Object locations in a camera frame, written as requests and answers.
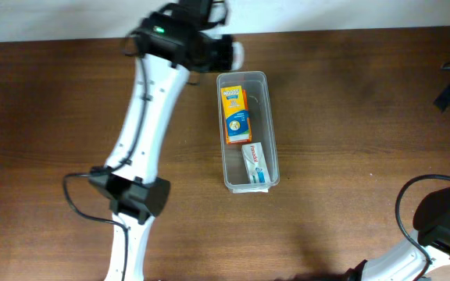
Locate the white spray bottle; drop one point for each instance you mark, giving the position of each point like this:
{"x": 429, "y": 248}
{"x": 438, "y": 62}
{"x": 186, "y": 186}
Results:
{"x": 238, "y": 56}

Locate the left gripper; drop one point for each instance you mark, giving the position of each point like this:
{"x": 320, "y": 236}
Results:
{"x": 219, "y": 62}

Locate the yellow blue medicine box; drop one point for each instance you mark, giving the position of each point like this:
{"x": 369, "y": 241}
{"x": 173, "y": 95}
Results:
{"x": 236, "y": 113}

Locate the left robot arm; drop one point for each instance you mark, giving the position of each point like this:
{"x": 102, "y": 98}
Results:
{"x": 169, "y": 45}

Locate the clear plastic container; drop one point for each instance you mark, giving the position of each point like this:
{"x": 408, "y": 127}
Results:
{"x": 245, "y": 117}

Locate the white Panadol box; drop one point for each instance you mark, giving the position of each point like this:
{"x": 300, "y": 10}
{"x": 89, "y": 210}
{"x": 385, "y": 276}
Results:
{"x": 255, "y": 163}

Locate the orange medicine box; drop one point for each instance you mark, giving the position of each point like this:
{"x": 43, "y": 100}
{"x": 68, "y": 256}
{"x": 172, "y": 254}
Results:
{"x": 248, "y": 117}

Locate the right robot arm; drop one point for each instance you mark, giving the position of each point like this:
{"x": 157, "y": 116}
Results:
{"x": 424, "y": 249}

